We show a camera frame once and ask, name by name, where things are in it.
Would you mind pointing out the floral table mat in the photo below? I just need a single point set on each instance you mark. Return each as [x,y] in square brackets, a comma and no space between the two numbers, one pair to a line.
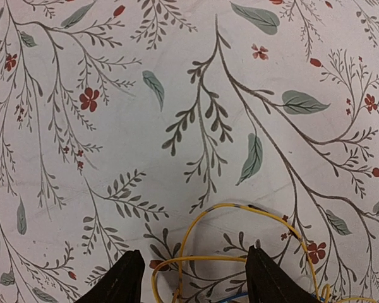
[188,130]

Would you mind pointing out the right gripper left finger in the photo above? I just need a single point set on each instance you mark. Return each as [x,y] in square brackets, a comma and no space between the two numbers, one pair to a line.
[121,284]

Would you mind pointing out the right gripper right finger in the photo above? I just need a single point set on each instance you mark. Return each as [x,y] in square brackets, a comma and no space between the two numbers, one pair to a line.
[267,282]

